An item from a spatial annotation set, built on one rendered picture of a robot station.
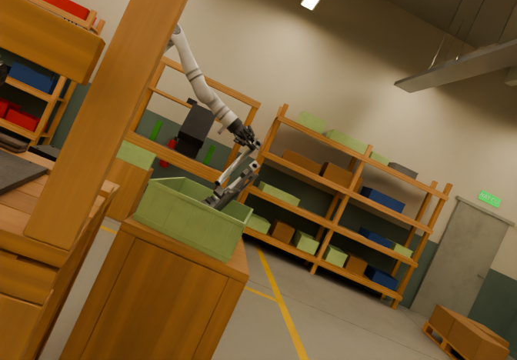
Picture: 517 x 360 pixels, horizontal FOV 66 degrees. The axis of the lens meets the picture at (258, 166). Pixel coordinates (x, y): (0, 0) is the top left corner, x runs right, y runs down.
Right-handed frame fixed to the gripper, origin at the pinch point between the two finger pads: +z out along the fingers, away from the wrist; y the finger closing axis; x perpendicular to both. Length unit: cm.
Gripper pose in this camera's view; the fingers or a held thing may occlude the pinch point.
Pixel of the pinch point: (253, 145)
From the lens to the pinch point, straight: 185.1
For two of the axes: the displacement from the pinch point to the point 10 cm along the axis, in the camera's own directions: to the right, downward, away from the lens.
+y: 4.5, -5.2, 7.3
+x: -5.7, 4.6, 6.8
